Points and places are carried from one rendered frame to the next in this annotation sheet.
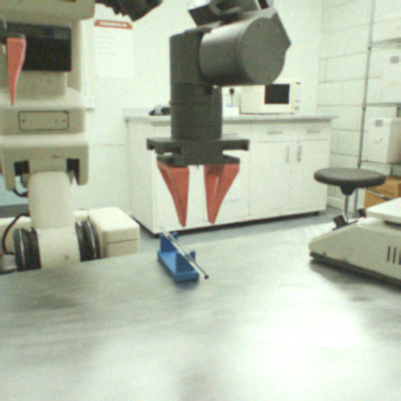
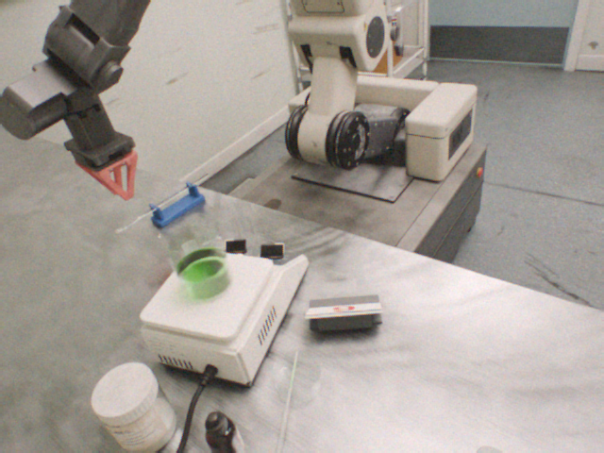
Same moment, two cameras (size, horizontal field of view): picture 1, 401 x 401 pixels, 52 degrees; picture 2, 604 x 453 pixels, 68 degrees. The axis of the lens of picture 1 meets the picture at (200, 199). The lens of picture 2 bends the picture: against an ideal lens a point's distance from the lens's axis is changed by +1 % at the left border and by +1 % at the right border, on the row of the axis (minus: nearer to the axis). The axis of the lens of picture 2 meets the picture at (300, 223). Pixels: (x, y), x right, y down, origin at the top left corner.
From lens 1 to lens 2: 0.86 m
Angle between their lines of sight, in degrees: 65
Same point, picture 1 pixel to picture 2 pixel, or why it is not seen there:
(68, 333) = (78, 222)
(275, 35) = (11, 108)
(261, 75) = (19, 134)
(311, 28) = not seen: outside the picture
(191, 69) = not seen: hidden behind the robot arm
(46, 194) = (319, 80)
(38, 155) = (314, 41)
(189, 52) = not seen: hidden behind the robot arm
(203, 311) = (112, 249)
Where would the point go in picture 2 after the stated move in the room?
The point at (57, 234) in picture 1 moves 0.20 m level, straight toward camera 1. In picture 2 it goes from (315, 121) to (267, 153)
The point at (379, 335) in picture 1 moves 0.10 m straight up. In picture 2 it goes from (100, 327) to (65, 276)
